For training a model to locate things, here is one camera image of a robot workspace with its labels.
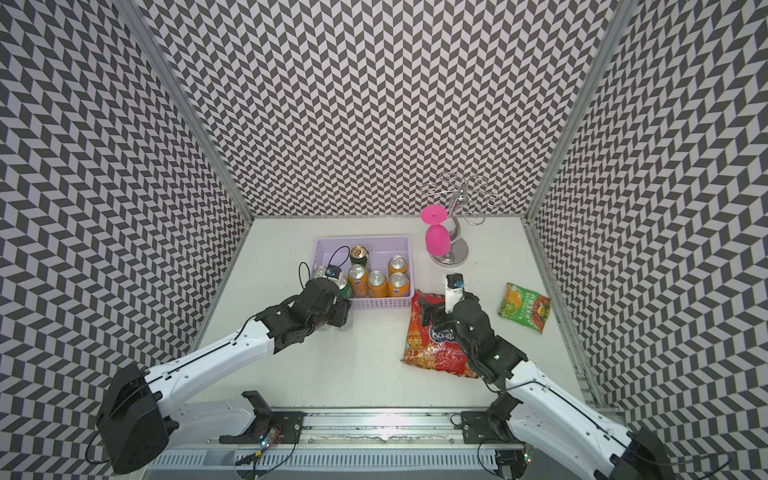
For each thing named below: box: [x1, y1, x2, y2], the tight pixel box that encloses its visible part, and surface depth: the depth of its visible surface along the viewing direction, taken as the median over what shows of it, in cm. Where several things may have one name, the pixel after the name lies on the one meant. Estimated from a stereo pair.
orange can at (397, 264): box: [387, 255, 409, 277], surface depth 95 cm
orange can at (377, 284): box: [367, 270, 389, 298], surface depth 91 cm
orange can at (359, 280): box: [348, 264, 369, 298], surface depth 92 cm
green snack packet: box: [498, 282, 552, 334], surface depth 93 cm
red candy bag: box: [402, 290, 479, 378], surface depth 82 cm
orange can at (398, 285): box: [387, 272, 411, 298], surface depth 90 cm
